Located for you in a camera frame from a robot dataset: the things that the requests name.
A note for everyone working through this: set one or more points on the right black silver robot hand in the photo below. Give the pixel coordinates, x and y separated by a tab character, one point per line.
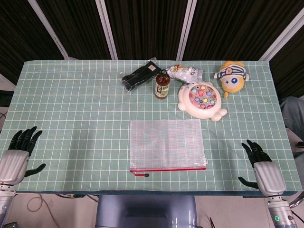
269	178

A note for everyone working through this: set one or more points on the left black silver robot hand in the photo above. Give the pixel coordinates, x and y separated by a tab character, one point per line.
14	166

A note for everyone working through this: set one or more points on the clear zipper pouch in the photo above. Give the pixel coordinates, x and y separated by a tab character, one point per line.
166	145

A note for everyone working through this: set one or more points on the snack packet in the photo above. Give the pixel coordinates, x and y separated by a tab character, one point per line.
185	72

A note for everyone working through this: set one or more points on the chrome chair base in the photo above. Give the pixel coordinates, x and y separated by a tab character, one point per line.
298	200

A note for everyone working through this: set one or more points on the green checked tablecloth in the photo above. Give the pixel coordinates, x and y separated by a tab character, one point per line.
71	107

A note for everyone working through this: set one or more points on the white side table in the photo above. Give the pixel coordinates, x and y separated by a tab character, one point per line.
6	82

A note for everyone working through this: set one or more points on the white fishing game toy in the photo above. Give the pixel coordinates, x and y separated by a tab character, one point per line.
202	107

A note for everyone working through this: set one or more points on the yellow plush toy striped hat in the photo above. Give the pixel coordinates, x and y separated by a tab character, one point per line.
234	80

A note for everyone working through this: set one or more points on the blue-grey robot torso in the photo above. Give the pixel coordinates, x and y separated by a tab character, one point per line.
145	211

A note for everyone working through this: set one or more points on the black pleated curtain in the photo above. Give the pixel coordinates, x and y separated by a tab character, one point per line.
78	26
19	35
237	26
147	26

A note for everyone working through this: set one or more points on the brown tea bottle green label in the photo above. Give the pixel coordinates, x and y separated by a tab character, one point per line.
162	89

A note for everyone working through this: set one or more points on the black gloves in plastic pack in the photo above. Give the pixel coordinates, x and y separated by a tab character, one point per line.
139	76

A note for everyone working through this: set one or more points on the white partition post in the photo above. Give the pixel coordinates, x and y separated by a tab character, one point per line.
282	35
48	28
107	28
186	28

